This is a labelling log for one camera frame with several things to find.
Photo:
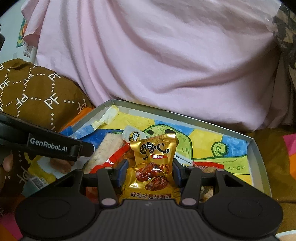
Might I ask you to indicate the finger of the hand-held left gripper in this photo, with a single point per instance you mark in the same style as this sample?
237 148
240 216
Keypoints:
87 149

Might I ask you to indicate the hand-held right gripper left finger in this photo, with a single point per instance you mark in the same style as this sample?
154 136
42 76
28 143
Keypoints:
122 172

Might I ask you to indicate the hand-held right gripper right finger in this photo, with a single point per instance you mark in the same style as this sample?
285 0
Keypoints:
178 173

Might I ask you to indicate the orange cracker packet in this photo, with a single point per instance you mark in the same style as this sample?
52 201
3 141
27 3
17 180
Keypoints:
106 148

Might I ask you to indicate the sausage packet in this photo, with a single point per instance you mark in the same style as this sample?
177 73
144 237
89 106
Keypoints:
60 165

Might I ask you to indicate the gold snack packet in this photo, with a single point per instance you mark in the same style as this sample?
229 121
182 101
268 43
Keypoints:
150 162

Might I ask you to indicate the white red chicken foot packet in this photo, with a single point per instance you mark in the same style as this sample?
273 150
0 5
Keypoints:
133 135

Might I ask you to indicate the grey tray box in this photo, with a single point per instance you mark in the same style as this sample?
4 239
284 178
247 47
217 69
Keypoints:
259 166

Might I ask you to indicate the person's left hand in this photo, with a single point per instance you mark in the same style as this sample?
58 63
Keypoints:
7 163

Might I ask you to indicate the torn paper scrap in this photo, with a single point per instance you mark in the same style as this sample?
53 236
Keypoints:
108 115

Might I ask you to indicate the crayon drawing paper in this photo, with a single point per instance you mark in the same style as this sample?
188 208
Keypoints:
208 143

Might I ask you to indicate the colourful cartoon blanket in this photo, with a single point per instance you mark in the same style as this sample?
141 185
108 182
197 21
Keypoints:
272 162

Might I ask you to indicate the pink cloth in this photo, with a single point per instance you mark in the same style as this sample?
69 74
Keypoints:
161 58

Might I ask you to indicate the plastic bag of clothes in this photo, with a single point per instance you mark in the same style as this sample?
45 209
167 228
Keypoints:
286 27

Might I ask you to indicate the wall poster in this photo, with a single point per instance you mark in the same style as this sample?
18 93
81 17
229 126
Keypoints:
22 34

